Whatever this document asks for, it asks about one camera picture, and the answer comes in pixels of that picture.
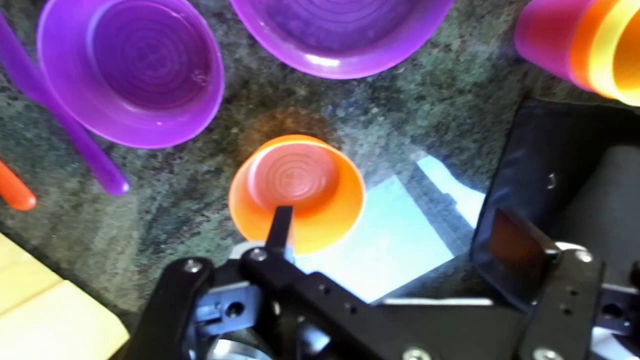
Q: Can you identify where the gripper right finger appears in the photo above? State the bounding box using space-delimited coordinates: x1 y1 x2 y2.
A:
472 207 640 360

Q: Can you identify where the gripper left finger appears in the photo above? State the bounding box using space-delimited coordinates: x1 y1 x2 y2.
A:
122 206 422 360

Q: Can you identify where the orange plastic cup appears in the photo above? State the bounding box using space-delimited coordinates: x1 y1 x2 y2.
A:
228 134 366 256

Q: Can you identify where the stack of coloured plastic cups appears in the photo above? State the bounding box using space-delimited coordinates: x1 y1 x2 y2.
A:
514 0 640 107

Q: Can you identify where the black box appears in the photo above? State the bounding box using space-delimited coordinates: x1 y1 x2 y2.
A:
470 97 640 307

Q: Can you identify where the purple plastic bowl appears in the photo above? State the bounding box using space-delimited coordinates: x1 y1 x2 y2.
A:
230 0 456 80
37 0 226 150

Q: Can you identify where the purple plastic utensil handle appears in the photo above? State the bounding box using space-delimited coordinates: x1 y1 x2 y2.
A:
0 12 130 196

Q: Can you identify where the orange plastic utensil handle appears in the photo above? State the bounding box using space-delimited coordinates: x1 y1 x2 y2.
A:
0 160 37 211

